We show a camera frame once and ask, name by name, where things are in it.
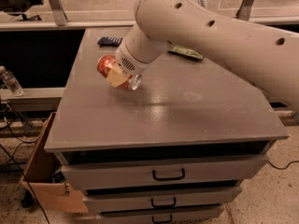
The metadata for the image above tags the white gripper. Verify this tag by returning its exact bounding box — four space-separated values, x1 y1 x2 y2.
107 37 161 88

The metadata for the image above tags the red coke can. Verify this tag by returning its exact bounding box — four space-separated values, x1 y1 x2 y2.
97 55 142 91

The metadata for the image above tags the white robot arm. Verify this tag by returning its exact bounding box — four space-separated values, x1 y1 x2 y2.
115 0 299 111

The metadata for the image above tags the green jalapeno chip bag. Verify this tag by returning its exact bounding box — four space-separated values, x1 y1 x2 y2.
169 46 204 61

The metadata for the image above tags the dark blue snack packet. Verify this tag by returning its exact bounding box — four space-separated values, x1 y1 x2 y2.
97 37 122 47

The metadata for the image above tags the grey top drawer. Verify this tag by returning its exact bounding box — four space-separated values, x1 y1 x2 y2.
62 154 268 190

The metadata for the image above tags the grey drawer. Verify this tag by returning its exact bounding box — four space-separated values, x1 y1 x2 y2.
83 186 241 213
62 154 268 190
97 205 223 224

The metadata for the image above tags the clear plastic water bottle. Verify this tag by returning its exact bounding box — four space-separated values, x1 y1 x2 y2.
0 66 23 97

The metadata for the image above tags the brown cardboard box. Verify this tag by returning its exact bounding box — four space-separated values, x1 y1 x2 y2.
21 112 88 213

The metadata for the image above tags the grey middle drawer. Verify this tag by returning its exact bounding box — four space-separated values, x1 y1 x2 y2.
83 186 241 213

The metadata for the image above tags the grey bottom drawer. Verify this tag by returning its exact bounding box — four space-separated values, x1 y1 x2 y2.
97 205 223 224

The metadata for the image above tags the grey metal window frame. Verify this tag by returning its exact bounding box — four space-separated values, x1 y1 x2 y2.
0 0 299 32

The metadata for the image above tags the black floor cable left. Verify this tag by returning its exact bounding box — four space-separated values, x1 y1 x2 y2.
0 100 51 224

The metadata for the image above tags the black floor cable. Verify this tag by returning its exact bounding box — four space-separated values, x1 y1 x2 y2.
0 100 51 224
267 160 299 171

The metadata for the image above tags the black floor cable right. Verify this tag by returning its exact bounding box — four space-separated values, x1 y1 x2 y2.
267 160 299 171

